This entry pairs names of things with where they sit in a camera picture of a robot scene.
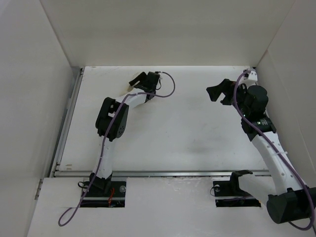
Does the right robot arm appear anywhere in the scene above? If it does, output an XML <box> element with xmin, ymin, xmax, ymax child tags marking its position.
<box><xmin>206</xmin><ymin>79</ymin><xmax>316</xmax><ymax>224</ymax></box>

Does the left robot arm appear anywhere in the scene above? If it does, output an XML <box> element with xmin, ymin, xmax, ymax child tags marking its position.
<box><xmin>89</xmin><ymin>72</ymin><xmax>160</xmax><ymax>195</ymax></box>

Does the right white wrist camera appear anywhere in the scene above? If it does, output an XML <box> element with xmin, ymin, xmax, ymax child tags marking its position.
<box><xmin>243</xmin><ymin>69</ymin><xmax>258</xmax><ymax>82</ymax></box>

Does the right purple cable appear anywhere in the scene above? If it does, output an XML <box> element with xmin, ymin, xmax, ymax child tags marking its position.
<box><xmin>233</xmin><ymin>70</ymin><xmax>316</xmax><ymax>232</ymax></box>

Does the purple cable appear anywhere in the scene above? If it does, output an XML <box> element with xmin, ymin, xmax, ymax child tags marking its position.
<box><xmin>233</xmin><ymin>70</ymin><xmax>316</xmax><ymax>232</ymax></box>
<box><xmin>58</xmin><ymin>71</ymin><xmax>176</xmax><ymax>227</ymax></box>

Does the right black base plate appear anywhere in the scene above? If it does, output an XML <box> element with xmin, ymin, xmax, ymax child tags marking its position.
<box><xmin>210</xmin><ymin>180</ymin><xmax>261</xmax><ymax>207</ymax></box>

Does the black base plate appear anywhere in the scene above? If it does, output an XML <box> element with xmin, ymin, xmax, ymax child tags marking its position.
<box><xmin>210</xmin><ymin>180</ymin><xmax>261</xmax><ymax>207</ymax></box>
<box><xmin>80</xmin><ymin>180</ymin><xmax>126</xmax><ymax>208</ymax></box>

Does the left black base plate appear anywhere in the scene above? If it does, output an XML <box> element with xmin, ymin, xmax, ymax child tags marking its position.
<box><xmin>80</xmin><ymin>180</ymin><xmax>126</xmax><ymax>208</ymax></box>

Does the aluminium table edge rail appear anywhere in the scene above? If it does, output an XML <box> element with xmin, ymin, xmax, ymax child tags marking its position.
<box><xmin>44</xmin><ymin>67</ymin><xmax>84</xmax><ymax>177</ymax></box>

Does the front aluminium rail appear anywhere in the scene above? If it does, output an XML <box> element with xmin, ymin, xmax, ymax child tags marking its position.
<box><xmin>53</xmin><ymin>169</ymin><xmax>275</xmax><ymax>178</ymax></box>

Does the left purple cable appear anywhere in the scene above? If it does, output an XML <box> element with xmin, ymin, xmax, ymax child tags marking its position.
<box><xmin>58</xmin><ymin>71</ymin><xmax>176</xmax><ymax>227</ymax></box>

